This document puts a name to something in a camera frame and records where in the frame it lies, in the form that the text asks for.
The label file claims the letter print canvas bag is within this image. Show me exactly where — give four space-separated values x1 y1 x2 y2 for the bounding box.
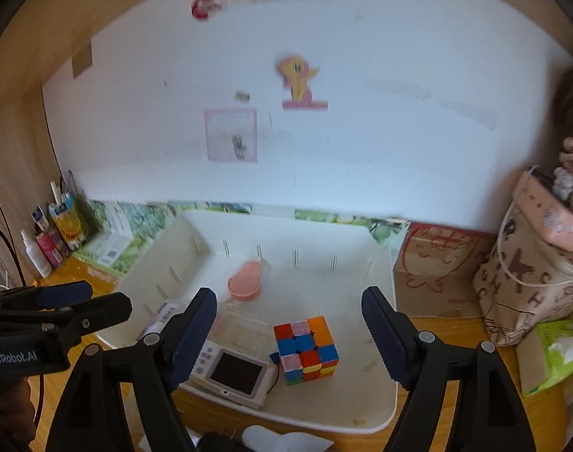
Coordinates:
472 202 573 347

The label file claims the pink dotted box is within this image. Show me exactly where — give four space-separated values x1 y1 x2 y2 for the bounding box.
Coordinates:
513 169 573 251

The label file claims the white digital camera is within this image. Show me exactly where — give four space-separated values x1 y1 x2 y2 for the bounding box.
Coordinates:
178 345 280 410

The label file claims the white spray bottle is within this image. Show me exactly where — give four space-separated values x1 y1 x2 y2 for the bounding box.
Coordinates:
20 230 52 278

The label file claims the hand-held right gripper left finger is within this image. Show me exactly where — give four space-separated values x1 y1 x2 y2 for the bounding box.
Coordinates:
44 287 219 452

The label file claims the orange juice carton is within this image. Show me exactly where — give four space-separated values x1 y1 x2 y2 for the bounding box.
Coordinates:
47 193 89 251

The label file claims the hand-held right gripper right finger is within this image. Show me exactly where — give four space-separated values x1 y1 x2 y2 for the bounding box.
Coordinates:
361 286 537 452

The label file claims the white oval object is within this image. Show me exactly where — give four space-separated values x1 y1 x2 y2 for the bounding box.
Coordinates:
242 425 280 452

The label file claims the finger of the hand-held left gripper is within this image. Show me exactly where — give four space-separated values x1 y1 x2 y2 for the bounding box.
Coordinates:
55 292 133 340
34 281 94 310

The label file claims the green grape print panel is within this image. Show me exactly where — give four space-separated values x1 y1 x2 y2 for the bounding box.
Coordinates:
72 200 410 276

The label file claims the cardboard box with red drawing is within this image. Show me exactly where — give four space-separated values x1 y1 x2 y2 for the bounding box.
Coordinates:
392 223 497 318

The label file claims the green tissue pack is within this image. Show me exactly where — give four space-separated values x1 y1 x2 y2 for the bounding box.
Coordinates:
517 319 573 396

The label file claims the clear labelled plastic box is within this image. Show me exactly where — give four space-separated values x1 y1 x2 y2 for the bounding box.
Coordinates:
136 298 274 356

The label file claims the colourful puzzle cube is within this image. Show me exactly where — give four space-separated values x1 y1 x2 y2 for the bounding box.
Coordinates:
272 315 340 386

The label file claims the yellow pony sticker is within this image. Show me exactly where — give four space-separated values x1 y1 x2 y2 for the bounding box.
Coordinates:
274 54 327 110

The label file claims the pink square sticker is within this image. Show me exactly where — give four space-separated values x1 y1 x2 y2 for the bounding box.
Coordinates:
204 108 259 164

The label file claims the red wall sticker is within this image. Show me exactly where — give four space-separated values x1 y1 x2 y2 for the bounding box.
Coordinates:
191 0 222 21

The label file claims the white plastic bin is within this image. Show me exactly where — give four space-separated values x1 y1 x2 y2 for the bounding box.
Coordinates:
94 209 400 434

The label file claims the person's left hand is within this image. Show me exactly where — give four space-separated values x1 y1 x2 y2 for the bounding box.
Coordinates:
0 377 37 452

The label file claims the white blue tube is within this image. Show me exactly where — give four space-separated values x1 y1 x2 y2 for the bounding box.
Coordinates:
31 205 49 234

